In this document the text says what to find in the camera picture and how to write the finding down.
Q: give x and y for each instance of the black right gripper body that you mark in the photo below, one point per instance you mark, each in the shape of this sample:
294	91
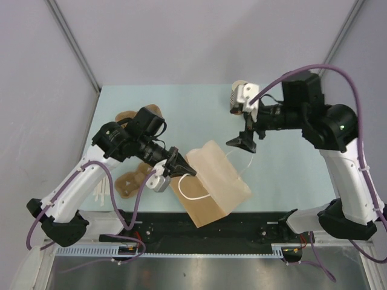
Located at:
259	126

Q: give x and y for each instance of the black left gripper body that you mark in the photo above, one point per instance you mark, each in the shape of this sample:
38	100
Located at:
170	161

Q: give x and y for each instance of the brown paper bag white handles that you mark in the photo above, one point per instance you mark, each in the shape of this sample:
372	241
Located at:
215	191

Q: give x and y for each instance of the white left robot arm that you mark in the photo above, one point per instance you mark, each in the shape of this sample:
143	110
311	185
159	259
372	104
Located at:
137	136

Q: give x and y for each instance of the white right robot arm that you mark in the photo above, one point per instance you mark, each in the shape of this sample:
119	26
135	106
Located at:
334	131

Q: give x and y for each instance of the stack of brown paper cups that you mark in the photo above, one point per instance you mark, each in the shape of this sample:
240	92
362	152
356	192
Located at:
234	106

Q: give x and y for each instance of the white wrapped straws bundle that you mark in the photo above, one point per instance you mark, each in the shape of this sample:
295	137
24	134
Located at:
101	191

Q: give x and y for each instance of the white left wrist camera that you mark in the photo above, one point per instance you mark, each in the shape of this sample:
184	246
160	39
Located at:
159	179

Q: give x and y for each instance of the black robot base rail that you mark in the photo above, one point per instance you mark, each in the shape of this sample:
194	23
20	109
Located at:
237	233

